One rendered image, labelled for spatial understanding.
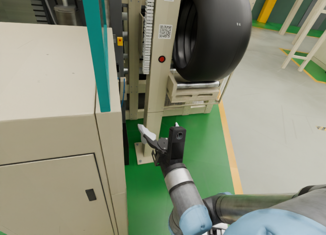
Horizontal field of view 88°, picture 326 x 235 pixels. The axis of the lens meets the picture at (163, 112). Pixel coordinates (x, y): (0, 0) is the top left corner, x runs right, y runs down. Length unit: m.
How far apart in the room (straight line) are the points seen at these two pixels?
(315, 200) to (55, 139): 0.41
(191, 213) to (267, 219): 0.28
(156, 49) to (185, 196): 0.83
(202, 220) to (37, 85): 0.47
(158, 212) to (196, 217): 1.14
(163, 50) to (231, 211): 0.87
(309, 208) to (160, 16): 0.95
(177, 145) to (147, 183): 1.19
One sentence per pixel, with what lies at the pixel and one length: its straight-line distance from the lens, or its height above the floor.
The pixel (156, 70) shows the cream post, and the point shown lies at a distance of 1.12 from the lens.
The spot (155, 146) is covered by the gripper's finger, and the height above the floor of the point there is 1.08.
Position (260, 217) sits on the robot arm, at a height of 1.33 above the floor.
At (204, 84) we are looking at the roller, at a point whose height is 0.91.
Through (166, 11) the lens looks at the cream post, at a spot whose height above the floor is 1.32.
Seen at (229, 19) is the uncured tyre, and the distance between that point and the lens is 1.00.
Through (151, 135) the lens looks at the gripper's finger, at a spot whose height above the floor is 1.08.
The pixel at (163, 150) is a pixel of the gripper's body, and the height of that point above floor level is 1.07.
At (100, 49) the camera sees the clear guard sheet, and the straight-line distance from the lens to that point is 0.28.
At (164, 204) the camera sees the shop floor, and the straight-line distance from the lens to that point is 1.61.
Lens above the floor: 1.50
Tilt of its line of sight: 41 degrees down
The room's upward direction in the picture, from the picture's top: 9 degrees clockwise
